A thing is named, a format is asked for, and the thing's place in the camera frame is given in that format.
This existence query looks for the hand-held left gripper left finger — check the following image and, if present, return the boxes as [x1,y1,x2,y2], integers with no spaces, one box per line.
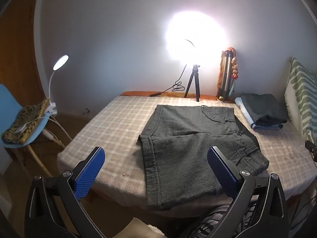
[24,147,106,238]

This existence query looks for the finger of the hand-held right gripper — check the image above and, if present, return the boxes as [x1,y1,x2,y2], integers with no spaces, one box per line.
[305,140,317,161]

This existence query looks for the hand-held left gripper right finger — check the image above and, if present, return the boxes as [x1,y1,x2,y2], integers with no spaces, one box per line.
[207,146,290,238]

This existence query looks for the grey corduroy pants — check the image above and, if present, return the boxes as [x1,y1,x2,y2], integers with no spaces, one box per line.
[137,104,270,210]

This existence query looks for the folded dark grey pants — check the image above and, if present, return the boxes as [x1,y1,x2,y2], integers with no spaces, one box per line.
[240,93,288,126]

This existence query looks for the beige checked bed blanket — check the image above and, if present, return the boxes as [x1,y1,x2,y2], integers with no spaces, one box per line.
[57,95,317,204]

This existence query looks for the green white striped pillow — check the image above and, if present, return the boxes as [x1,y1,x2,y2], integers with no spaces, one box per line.
[284,57,317,147]

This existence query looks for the folded clothes stack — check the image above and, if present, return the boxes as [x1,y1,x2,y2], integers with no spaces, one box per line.
[234,97,284,131]

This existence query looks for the leopard print cushion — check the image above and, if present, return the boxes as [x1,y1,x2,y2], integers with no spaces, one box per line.
[1,98,50,144]

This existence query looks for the small black tripod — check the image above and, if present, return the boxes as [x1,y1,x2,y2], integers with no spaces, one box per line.
[184,64,201,102]

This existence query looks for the folded silver tripod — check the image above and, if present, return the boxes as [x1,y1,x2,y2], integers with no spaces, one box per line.
[218,50,236,101]

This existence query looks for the light blue chair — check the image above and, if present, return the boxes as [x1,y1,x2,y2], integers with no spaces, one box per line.
[0,84,66,176]

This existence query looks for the white clip-on desk lamp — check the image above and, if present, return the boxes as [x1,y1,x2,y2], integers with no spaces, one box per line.
[48,55,70,116]

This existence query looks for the wooden door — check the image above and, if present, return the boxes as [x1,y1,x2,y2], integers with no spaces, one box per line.
[0,0,53,100]

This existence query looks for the white lamp cable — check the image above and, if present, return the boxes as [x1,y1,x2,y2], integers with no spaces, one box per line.
[16,114,75,143]

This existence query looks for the black power cable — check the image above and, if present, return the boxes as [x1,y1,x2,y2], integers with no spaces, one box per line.
[149,63,189,97]

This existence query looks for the folded tripod with orange strap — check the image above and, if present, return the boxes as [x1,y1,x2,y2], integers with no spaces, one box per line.
[216,47,239,95]

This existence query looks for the round ring light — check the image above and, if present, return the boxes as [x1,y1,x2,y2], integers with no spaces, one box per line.
[165,11,227,63]

